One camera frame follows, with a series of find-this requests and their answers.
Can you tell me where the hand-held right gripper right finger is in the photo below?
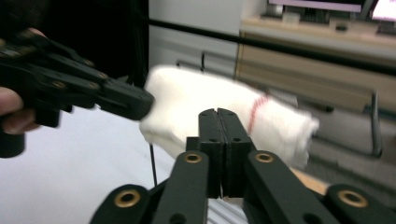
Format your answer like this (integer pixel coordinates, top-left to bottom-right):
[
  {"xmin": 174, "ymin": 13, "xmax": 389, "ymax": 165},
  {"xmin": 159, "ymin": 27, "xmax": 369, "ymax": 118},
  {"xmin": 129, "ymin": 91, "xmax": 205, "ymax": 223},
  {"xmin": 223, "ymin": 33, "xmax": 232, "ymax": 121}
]
[{"xmin": 218, "ymin": 108, "xmax": 257, "ymax": 199}]

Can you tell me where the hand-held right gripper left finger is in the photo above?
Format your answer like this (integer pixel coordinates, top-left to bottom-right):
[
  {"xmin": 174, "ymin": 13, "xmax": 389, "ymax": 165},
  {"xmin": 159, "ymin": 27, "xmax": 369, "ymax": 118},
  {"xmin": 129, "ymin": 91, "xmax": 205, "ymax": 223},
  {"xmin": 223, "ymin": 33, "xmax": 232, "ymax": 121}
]
[{"xmin": 186, "ymin": 107, "xmax": 224, "ymax": 200}]

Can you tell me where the white towel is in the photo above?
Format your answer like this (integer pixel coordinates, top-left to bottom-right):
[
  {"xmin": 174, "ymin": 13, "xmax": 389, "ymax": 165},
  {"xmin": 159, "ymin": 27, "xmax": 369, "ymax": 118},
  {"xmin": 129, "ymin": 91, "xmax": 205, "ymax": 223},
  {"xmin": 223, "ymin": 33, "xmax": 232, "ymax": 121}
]
[{"xmin": 139, "ymin": 64, "xmax": 320, "ymax": 170}]

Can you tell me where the black curtain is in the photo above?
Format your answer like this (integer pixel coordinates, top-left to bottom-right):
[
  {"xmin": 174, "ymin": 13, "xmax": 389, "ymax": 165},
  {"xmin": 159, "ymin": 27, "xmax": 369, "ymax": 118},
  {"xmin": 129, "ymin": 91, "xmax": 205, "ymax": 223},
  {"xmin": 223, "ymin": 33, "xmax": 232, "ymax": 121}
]
[{"xmin": 0, "ymin": 0, "xmax": 149, "ymax": 89}]

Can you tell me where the white table sheet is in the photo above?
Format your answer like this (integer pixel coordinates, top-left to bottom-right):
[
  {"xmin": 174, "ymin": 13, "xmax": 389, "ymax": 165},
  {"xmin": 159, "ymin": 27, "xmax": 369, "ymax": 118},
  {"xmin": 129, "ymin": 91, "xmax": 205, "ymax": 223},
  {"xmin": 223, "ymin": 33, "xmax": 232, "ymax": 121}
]
[{"xmin": 0, "ymin": 105, "xmax": 250, "ymax": 224}]

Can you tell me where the wooden desk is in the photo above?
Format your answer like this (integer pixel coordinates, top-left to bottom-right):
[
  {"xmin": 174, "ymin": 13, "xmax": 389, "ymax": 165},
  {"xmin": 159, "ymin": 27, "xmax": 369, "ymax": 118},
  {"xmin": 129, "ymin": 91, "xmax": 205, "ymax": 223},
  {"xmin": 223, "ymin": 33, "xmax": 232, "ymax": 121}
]
[{"xmin": 234, "ymin": 13, "xmax": 396, "ymax": 114}]

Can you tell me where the white cabinet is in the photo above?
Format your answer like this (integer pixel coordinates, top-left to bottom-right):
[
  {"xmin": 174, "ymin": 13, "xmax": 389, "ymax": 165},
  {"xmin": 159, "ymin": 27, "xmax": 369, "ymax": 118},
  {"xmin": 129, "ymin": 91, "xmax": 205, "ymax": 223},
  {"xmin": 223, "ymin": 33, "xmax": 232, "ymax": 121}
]
[{"xmin": 148, "ymin": 0, "xmax": 269, "ymax": 78}]

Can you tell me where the computer monitor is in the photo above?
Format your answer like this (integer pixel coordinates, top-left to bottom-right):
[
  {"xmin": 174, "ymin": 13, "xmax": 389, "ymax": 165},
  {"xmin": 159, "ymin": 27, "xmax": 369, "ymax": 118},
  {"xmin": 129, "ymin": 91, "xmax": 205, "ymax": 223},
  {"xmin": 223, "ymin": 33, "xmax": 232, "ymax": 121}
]
[
  {"xmin": 267, "ymin": 0, "xmax": 370, "ymax": 14},
  {"xmin": 370, "ymin": 0, "xmax": 396, "ymax": 23}
]

